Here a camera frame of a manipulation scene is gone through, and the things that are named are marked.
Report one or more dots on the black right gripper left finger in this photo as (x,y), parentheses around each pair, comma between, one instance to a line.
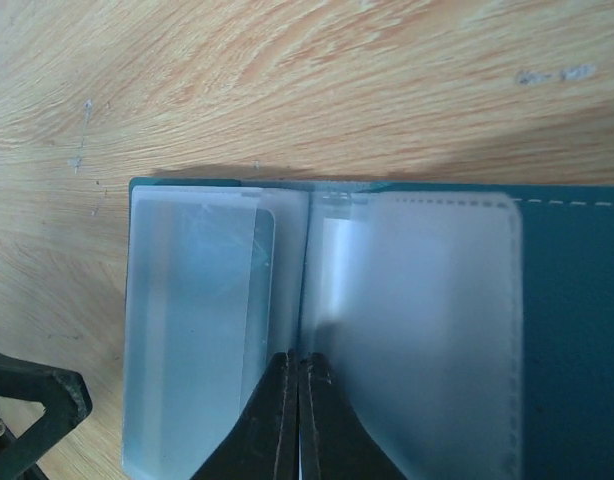
(263,444)

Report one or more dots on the teal leather card holder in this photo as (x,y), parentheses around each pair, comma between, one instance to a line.
(471,327)

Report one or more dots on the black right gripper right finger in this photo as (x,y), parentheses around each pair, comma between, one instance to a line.
(333,442)

